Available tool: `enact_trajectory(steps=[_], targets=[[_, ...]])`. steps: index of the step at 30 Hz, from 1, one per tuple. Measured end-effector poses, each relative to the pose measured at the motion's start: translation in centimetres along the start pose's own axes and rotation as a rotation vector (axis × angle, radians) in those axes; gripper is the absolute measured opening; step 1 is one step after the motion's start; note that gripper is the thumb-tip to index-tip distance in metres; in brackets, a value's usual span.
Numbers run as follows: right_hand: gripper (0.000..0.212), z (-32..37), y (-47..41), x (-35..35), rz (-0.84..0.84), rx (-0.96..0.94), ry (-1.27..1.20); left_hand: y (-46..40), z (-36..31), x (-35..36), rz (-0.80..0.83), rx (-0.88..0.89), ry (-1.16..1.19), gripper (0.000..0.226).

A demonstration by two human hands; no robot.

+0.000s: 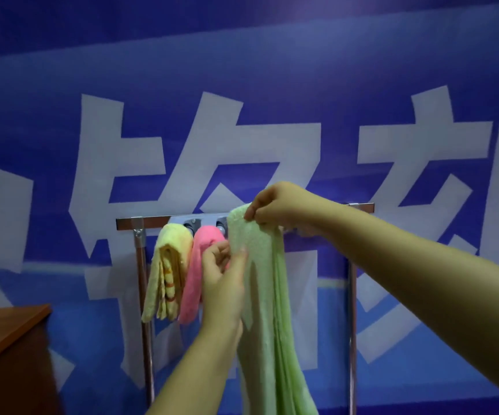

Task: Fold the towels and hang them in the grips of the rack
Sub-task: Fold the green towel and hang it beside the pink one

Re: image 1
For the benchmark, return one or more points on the pink towel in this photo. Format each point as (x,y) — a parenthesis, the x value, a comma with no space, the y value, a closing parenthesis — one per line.
(195,272)

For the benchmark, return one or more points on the person's left forearm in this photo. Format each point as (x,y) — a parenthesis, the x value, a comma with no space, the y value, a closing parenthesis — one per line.
(197,376)

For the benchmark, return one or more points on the grey plastic hook rail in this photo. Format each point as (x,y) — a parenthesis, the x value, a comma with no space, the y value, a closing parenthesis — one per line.
(206,222)

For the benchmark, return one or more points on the yellow striped towel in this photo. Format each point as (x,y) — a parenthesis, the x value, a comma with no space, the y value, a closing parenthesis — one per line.
(167,272)

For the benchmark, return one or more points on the person's right hand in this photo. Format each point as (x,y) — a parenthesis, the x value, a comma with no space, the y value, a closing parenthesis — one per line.
(288,207)

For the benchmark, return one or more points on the person's right forearm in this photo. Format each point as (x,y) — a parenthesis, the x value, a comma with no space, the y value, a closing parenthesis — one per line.
(431,285)

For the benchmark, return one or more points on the light green towel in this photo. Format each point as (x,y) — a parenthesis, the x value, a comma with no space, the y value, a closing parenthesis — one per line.
(266,319)

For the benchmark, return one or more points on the person's left hand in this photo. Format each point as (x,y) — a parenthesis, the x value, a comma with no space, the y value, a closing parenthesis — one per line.
(223,289)

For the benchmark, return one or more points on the blue white printed banner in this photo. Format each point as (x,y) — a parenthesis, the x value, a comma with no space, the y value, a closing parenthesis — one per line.
(275,82)

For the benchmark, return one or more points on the brown wooden cabinet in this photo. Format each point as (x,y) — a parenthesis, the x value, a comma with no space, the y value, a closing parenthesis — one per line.
(7,358)

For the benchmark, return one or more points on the metal rack frame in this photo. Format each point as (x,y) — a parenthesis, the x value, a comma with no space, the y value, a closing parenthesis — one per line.
(145,223)

